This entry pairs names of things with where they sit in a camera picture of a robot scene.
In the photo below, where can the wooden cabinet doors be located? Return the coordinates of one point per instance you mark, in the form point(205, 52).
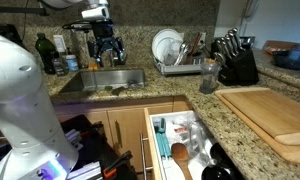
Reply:
point(130, 126)

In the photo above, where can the small dark bottle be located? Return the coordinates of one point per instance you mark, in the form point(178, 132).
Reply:
point(60, 65)

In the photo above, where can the dark green glass bottle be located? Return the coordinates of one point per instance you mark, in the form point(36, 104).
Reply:
point(45, 53)

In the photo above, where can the clear glass jar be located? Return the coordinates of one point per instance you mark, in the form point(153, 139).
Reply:
point(209, 76)

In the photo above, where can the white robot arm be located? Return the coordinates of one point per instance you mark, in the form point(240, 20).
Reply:
point(20, 110)

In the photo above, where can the white plate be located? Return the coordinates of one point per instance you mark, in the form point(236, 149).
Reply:
point(163, 38)

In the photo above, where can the blue bowl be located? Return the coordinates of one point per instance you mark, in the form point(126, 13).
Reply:
point(291, 56)

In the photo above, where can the black round pan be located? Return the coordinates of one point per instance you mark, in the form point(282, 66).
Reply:
point(216, 173)

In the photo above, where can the black knife block with knives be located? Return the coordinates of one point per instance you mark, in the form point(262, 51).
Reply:
point(238, 66)

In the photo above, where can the clear plastic container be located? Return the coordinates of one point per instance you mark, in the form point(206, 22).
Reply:
point(171, 53)

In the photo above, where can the small wooden cutting board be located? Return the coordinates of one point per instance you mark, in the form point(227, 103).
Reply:
point(270, 113)

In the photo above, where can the steel cutlery bunch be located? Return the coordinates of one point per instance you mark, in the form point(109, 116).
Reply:
point(183, 51)

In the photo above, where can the clear plastic bag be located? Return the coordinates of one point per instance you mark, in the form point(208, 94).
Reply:
point(200, 143)

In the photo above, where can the clear soap bottle blue label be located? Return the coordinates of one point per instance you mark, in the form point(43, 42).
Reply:
point(72, 62)

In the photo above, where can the black measuring cup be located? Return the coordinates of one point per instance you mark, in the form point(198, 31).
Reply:
point(220, 151)

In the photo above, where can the black robot cart with clamps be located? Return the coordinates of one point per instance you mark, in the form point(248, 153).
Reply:
point(90, 143)

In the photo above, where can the large wooden cutting board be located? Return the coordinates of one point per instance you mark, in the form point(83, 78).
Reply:
point(256, 136)

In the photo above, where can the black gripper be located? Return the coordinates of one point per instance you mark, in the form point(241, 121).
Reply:
point(103, 33)

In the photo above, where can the stainless steel sink basin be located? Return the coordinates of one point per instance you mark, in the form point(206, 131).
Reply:
point(103, 80)

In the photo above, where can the white wall outlet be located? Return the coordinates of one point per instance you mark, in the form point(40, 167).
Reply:
point(59, 43)

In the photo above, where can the grey dish rack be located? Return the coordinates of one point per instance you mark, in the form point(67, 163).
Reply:
point(180, 69)

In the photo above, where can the wooden kitchen drawer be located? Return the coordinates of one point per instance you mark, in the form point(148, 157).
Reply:
point(176, 126)

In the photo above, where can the orange sponge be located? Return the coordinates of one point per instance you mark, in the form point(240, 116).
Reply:
point(93, 65)

